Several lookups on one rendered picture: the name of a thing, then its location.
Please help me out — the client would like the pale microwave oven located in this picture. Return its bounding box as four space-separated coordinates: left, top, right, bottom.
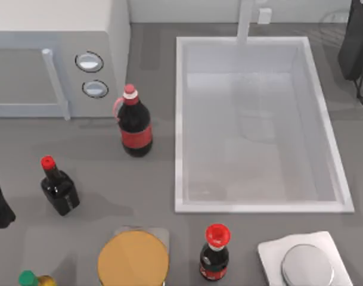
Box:
0 0 131 120

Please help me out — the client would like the small microwave knob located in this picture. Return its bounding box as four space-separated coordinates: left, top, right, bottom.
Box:
81 79 110 99

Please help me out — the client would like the yellow bottle with green cap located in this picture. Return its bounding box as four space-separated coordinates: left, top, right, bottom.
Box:
18 269 58 286

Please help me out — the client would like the white sink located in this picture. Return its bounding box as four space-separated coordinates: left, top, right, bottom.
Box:
174 36 355 214

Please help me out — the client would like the small dark cola bottle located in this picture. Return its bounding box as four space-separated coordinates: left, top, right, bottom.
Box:
198 223 232 282

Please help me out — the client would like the large microwave knob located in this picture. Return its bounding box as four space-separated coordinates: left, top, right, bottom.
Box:
75 51 104 73

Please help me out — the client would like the dark square sauce bottle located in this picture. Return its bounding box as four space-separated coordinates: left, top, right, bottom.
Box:
39 155 80 217

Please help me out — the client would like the white kitchen scale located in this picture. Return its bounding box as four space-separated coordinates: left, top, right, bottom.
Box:
257 230 354 286

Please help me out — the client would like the tall white tap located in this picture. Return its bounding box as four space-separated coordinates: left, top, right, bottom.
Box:
235 0 254 45

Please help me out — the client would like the large dark cola bottle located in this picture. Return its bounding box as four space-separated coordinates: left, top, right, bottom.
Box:
113 83 154 158

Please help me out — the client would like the white wall socket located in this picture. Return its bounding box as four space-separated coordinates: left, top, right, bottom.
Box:
257 8 272 25

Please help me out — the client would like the microwave door handle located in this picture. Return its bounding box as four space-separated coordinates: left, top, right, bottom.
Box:
41 48 72 121

